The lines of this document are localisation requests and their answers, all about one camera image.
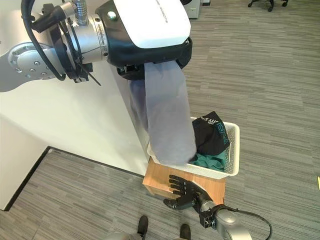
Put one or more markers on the white cabinet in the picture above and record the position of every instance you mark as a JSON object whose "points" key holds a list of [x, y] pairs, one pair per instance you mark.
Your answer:
{"points": [[193, 8]]}

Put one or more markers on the robot left dark foot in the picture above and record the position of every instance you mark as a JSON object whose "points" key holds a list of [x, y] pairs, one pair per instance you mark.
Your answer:
{"points": [[143, 225]]}

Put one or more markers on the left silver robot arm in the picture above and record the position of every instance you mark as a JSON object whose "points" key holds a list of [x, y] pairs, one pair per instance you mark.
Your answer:
{"points": [[50, 47]]}

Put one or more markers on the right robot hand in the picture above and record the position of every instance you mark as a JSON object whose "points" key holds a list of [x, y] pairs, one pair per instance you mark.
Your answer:
{"points": [[183, 192]]}

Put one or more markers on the yellow paper scrap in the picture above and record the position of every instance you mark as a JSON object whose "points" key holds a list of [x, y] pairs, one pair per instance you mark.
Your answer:
{"points": [[318, 182]]}

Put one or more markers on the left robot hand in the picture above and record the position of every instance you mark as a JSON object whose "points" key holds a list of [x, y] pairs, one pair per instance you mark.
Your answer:
{"points": [[150, 27]]}

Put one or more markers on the white plastic laundry basket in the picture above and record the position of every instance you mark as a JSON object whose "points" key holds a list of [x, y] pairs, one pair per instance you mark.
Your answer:
{"points": [[231, 152]]}

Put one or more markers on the teal green garment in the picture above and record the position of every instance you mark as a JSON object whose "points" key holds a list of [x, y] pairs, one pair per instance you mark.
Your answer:
{"points": [[207, 162]]}

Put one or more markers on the black printed garment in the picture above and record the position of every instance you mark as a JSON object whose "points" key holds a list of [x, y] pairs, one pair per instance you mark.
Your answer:
{"points": [[210, 136]]}

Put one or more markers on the robot dark foot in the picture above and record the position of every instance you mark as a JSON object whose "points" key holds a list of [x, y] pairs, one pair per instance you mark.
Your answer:
{"points": [[185, 230], [143, 225]]}

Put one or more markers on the lavender grey cloth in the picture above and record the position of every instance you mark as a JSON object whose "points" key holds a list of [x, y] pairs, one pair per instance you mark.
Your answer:
{"points": [[167, 117]]}

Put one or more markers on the wooden box stand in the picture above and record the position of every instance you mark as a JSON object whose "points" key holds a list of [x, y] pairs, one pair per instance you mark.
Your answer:
{"points": [[160, 178]]}

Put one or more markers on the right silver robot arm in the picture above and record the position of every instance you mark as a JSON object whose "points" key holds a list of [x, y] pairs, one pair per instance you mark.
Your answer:
{"points": [[225, 220]]}

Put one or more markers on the robot right dark foot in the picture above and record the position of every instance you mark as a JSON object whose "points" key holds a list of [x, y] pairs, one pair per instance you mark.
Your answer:
{"points": [[185, 230]]}

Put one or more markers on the white bed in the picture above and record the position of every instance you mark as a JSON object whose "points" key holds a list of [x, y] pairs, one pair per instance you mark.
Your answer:
{"points": [[75, 117]]}

